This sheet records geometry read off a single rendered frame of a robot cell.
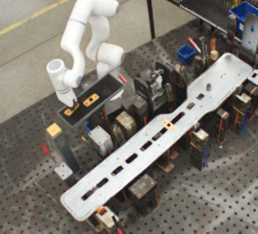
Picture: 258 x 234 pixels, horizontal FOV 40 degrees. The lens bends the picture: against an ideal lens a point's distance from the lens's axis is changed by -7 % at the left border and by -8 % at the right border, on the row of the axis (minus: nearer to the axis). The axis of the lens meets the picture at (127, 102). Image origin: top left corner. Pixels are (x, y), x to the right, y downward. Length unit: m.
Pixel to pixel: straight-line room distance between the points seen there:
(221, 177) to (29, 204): 1.18
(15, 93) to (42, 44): 0.70
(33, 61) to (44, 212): 2.15
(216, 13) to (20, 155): 1.66
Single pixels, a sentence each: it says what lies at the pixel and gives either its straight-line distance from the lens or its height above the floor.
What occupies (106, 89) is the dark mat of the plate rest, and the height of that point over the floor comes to 1.16.
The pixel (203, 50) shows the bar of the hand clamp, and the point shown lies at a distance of 2.23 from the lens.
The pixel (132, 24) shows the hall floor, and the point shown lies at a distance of 4.13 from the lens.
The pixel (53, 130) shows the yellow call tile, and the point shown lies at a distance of 1.97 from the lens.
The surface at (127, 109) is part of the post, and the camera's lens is 2.04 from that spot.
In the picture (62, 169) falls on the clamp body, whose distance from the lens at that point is 1.96.
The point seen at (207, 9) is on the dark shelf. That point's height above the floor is 1.03.
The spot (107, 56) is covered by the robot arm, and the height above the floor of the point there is 1.17.
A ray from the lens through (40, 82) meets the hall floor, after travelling 3.82.
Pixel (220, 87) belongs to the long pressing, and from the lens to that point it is 2.23.
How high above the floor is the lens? 2.73
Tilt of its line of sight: 53 degrees down
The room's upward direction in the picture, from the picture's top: 12 degrees counter-clockwise
